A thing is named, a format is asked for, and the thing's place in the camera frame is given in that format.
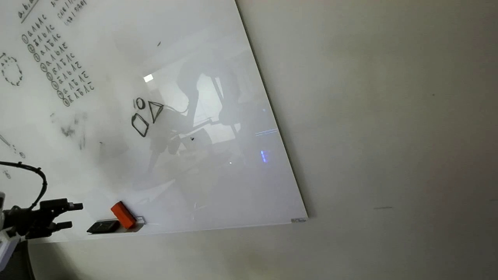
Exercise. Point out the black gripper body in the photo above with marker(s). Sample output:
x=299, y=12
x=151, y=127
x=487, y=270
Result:
x=25, y=220

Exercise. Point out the grey whiteboard tray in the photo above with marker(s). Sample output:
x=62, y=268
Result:
x=138, y=222

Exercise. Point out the white glass whiteboard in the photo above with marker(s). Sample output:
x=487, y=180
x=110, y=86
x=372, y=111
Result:
x=155, y=103

